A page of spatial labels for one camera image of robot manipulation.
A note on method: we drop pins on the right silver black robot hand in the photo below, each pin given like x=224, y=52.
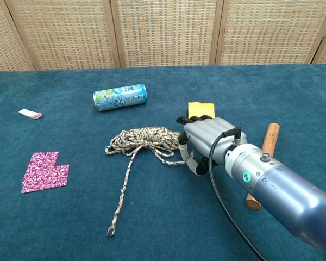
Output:
x=209, y=136

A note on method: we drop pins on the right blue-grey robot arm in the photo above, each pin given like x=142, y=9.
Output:
x=288, y=190

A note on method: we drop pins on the yellow sponge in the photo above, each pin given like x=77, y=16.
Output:
x=201, y=108

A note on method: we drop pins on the wooden rod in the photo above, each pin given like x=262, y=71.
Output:
x=270, y=138

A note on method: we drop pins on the blue green drink can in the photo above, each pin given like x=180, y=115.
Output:
x=119, y=97

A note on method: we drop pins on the blue carpet table mat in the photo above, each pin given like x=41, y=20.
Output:
x=70, y=231

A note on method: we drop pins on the pink patterned L-shaped card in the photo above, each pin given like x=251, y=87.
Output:
x=43, y=174

